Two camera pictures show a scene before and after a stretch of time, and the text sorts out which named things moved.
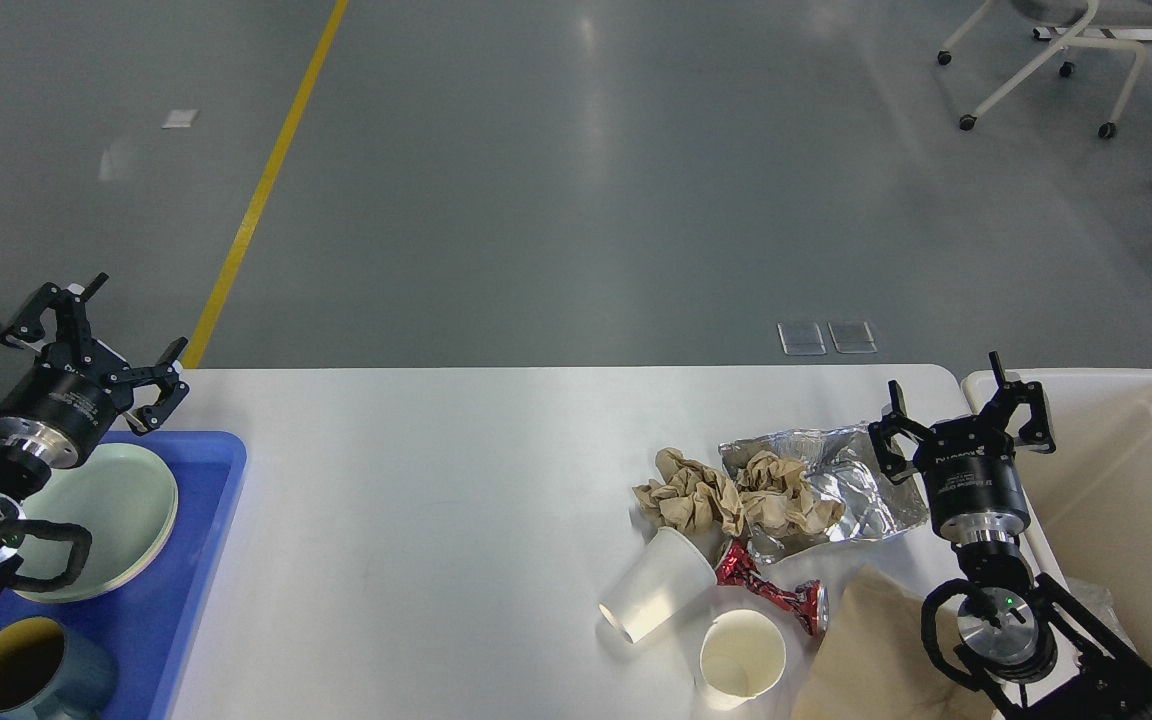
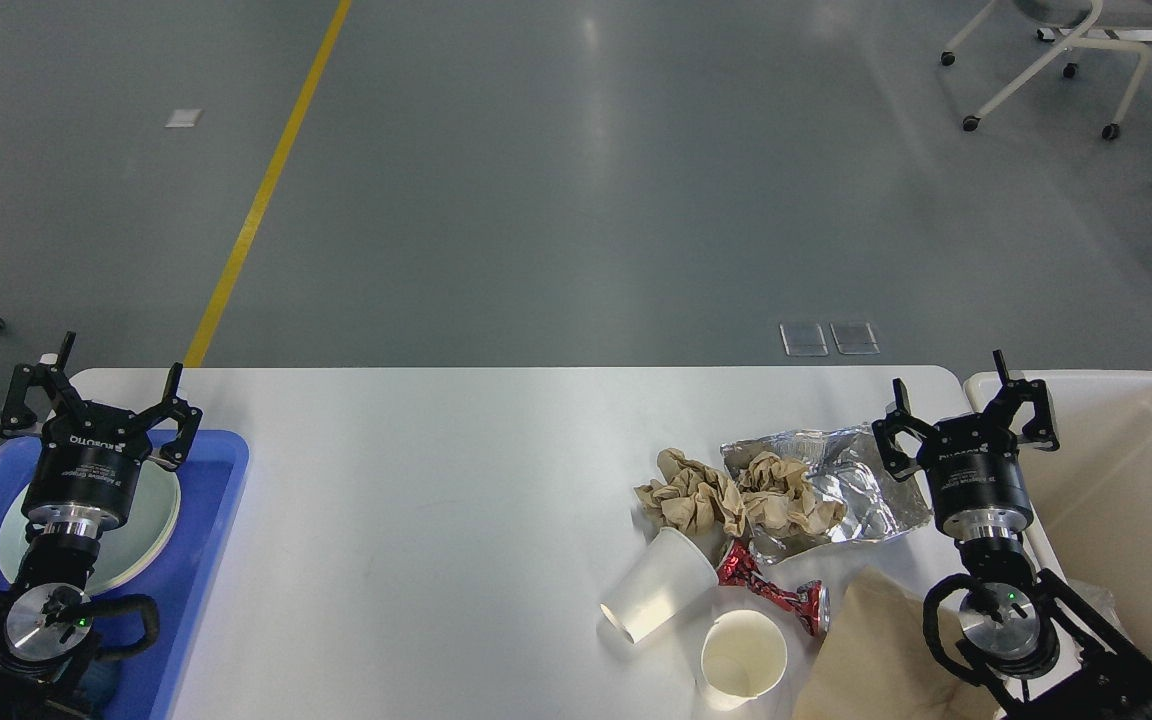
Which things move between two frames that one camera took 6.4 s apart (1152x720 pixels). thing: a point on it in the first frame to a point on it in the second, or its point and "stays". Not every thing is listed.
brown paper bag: x=871 y=663 stays
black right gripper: x=970 y=464 stays
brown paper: x=779 y=501 stays
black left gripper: x=58 y=408 to x=82 y=478
